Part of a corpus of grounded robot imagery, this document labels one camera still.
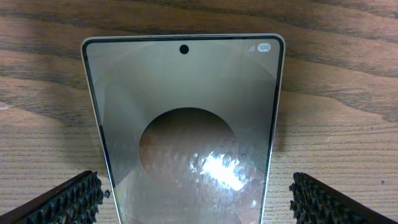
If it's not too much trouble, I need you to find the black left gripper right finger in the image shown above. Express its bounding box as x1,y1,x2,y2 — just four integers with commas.
289,172,397,224

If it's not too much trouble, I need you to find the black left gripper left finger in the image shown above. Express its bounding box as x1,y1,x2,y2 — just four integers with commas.
1,170,110,224

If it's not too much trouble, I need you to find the Galaxy smartphone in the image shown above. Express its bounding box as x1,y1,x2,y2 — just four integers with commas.
81,34,285,223

